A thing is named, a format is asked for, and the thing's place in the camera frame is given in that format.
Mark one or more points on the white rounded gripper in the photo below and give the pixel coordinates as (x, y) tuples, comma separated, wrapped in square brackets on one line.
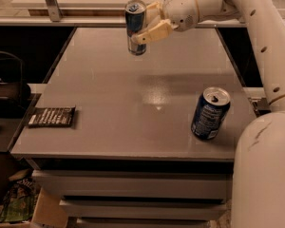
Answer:
[(180, 9)]

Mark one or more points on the Red Bull can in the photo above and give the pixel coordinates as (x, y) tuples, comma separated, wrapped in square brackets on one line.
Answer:
[(135, 12)]

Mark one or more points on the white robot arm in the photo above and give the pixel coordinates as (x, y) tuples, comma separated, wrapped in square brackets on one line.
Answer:
[(258, 185)]

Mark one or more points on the blue soda can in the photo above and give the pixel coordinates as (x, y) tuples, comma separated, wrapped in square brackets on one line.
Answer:
[(212, 108)]

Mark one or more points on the dark RXBAR chocolate wrapper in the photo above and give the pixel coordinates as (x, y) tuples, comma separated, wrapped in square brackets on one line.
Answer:
[(52, 117)]

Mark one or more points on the grey drawer cabinet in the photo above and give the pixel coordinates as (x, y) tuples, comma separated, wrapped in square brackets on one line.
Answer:
[(130, 157)]

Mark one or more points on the black chair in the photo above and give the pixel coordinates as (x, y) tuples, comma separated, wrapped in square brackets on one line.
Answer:
[(14, 90)]

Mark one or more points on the cardboard box left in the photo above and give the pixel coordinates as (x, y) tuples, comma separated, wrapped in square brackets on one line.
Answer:
[(47, 214)]

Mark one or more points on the green snack bag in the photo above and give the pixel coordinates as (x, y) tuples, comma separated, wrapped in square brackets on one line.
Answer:
[(18, 204)]

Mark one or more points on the metal railing frame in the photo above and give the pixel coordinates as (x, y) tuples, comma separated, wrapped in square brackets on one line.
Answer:
[(69, 7)]

